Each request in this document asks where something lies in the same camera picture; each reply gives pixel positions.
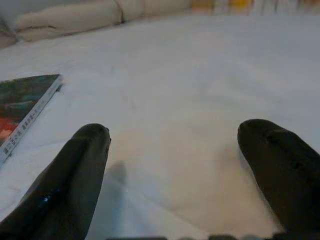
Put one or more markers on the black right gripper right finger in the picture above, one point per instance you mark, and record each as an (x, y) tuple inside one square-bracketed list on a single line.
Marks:
[(287, 180)]

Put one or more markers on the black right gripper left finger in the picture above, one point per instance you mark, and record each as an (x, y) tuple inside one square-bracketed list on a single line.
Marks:
[(62, 187)]

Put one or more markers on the dark book with red cover art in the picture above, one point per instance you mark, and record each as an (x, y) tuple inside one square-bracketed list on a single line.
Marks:
[(17, 105)]

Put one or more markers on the yellow cartoon egg blanket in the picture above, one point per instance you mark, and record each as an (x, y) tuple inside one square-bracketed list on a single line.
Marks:
[(237, 6)]

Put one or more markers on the white quilted mattress pad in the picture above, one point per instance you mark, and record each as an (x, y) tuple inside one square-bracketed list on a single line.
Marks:
[(175, 75)]

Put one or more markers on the grey damask pattern quilt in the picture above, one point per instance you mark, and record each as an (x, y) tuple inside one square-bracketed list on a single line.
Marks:
[(6, 35)]

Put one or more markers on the beige bolster pillow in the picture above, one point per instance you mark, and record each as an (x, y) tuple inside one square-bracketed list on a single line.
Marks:
[(87, 17)]

